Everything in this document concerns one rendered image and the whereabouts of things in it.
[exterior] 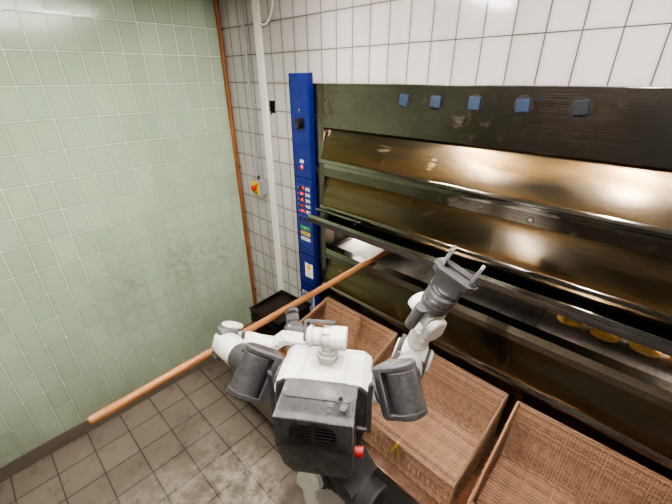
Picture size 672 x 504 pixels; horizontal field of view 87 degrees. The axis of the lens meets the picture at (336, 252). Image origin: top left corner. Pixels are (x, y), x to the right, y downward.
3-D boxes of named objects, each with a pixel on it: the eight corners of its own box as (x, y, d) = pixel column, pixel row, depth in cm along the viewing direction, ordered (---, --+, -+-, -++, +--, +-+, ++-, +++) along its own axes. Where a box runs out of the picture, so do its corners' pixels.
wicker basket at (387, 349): (328, 328, 243) (327, 294, 231) (396, 369, 209) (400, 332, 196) (271, 367, 211) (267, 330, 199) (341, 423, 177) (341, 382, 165)
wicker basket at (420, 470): (402, 373, 206) (406, 336, 194) (499, 434, 171) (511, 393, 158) (345, 426, 175) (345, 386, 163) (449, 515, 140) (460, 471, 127)
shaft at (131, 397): (90, 428, 108) (87, 421, 107) (87, 422, 110) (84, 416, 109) (402, 246, 220) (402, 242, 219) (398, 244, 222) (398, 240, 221)
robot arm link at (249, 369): (244, 380, 114) (263, 398, 103) (219, 375, 109) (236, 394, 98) (258, 346, 116) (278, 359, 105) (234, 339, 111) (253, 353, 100)
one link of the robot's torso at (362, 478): (388, 499, 114) (392, 464, 106) (363, 533, 106) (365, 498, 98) (326, 444, 131) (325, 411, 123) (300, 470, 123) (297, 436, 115)
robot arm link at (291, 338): (303, 351, 142) (270, 345, 139) (309, 333, 138) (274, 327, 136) (303, 362, 136) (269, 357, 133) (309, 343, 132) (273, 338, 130)
